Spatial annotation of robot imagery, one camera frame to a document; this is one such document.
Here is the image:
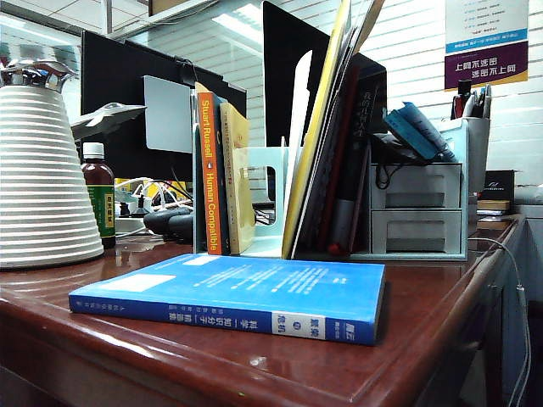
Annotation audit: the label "blue paperback book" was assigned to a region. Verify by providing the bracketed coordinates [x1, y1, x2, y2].
[68, 253, 387, 347]

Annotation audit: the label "light blue desk bookshelf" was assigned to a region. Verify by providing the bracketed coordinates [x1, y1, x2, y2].
[193, 116, 470, 262]

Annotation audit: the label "orange Human Compatible book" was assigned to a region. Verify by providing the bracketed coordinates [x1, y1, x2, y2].
[194, 81, 224, 256]

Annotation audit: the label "grey spined book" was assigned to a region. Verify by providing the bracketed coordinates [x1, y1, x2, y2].
[328, 197, 355, 256]

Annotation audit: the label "dark teal book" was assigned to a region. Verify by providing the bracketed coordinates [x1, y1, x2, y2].
[211, 93, 232, 255]

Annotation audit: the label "thin red book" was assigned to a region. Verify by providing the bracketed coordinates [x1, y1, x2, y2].
[316, 63, 361, 251]

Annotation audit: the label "yellow paperback book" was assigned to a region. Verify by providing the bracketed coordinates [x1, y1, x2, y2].
[219, 101, 257, 255]

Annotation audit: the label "black book Chinese title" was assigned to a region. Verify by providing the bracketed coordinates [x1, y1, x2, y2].
[330, 53, 389, 255]

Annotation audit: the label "leaning folders and books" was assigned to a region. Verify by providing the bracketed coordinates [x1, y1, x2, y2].
[281, 0, 353, 259]

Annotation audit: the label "white paper sheet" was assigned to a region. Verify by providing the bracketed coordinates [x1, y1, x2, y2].
[283, 49, 314, 204]

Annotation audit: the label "silver monitor stand plate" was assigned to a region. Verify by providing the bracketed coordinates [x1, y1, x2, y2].
[143, 75, 197, 154]

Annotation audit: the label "white power strip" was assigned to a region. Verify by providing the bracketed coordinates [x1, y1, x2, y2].
[113, 214, 148, 233]

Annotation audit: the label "white organizer drawer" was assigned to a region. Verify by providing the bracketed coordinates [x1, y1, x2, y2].
[370, 163, 463, 210]
[371, 209, 463, 254]

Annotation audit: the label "black upright panel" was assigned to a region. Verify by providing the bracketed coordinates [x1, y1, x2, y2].
[261, 0, 336, 149]

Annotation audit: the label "black monitor clip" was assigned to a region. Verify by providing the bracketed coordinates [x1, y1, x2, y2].
[173, 59, 200, 84]

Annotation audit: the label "small blue notebook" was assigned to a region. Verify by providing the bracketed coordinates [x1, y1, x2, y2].
[383, 101, 457, 162]

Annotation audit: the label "brown bottle green label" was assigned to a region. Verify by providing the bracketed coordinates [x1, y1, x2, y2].
[80, 142, 117, 250]

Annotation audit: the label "grey model airplane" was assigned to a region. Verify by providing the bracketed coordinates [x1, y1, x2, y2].
[70, 103, 148, 141]

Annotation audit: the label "black computer monitor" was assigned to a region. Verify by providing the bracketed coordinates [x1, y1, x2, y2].
[80, 30, 248, 183]

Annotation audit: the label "tan paper folder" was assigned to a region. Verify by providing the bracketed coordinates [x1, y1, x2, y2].
[334, 0, 387, 69]

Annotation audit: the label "white pen cup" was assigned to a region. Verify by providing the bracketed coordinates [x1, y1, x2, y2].
[462, 116, 491, 194]

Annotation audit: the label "black and red marker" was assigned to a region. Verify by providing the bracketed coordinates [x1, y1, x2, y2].
[450, 79, 473, 120]

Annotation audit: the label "tan flat box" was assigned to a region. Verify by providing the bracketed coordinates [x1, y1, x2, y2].
[475, 198, 511, 212]

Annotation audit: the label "small black box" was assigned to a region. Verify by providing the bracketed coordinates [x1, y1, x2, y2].
[482, 169, 515, 201]

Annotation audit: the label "white ribbed thermos jug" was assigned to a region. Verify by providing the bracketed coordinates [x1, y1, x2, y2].
[0, 59, 105, 270]

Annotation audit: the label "silver pen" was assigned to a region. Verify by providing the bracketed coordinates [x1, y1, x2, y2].
[479, 83, 493, 119]

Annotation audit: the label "white and purple poster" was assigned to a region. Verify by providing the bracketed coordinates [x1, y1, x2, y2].
[444, 0, 530, 92]

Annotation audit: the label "grey blue cabinet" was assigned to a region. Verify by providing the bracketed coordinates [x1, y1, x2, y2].
[487, 203, 543, 407]

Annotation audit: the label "white cable bundle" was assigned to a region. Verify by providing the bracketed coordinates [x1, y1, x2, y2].
[114, 176, 194, 213]

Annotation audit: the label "black pouch with cord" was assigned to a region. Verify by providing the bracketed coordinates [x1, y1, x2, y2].
[368, 131, 429, 191]

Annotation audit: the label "white charging cable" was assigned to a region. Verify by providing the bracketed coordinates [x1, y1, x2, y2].
[466, 237, 534, 407]

